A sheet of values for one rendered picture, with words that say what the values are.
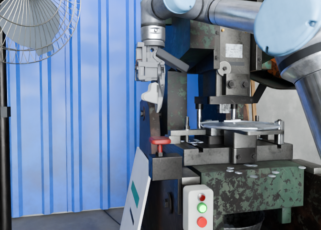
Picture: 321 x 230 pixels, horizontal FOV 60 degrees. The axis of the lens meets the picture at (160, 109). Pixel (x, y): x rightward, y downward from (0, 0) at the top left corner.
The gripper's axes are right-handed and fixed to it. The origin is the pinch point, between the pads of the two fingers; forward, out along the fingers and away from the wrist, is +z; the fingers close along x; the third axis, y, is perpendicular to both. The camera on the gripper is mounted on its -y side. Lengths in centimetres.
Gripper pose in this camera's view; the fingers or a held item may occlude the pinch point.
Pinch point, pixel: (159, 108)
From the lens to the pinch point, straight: 86.2
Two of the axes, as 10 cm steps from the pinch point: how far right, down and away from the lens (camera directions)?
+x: 2.4, 0.5, -9.7
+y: -9.7, 0.1, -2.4
